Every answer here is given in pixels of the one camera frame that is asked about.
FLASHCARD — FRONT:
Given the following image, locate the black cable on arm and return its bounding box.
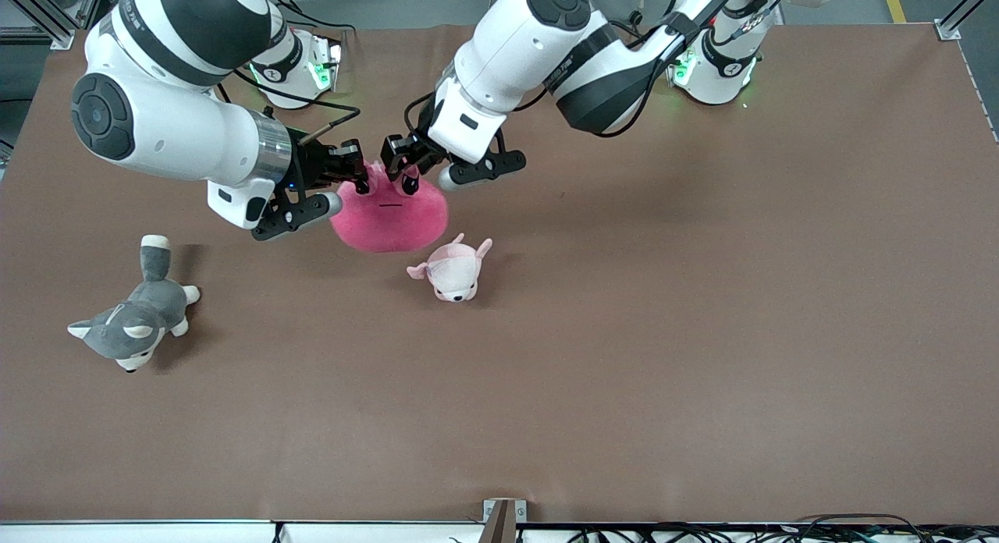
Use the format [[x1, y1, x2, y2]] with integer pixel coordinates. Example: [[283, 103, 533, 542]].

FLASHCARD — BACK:
[[591, 0, 797, 138], [233, 67, 362, 146]]

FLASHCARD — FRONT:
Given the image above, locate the round hot pink plush toy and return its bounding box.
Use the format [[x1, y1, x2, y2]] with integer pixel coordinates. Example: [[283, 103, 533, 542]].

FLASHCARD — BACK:
[[329, 161, 450, 254]]

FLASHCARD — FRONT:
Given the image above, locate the grey and white plush cat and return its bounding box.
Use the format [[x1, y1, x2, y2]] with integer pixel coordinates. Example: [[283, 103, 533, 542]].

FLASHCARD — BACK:
[[67, 235, 201, 373]]

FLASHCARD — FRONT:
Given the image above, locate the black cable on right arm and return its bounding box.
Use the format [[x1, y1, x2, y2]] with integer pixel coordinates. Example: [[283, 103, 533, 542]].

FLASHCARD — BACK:
[[233, 67, 362, 146]]

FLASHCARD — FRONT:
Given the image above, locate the black cable tangle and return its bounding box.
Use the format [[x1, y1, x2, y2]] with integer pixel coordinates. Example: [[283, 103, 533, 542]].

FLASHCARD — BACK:
[[562, 513, 999, 543]]

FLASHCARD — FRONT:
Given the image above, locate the white table edge rail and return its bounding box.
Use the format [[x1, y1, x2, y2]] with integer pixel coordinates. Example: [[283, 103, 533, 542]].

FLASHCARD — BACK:
[[0, 520, 489, 543]]

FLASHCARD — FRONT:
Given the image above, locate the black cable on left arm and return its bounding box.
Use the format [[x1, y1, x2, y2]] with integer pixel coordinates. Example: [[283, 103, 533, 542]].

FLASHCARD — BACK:
[[591, 0, 797, 138]]

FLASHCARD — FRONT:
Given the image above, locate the light pink plush piglet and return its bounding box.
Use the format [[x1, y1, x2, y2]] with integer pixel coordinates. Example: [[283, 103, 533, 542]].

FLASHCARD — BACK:
[[407, 232, 494, 303]]

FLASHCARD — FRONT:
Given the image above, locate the metal table edge bracket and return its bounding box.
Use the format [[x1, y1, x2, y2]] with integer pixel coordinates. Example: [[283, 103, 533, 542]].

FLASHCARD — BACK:
[[482, 499, 528, 543]]

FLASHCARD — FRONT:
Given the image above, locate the aluminium frame profile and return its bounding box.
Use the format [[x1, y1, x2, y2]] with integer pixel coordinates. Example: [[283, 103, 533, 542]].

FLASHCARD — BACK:
[[0, 0, 75, 51], [935, 0, 999, 41]]

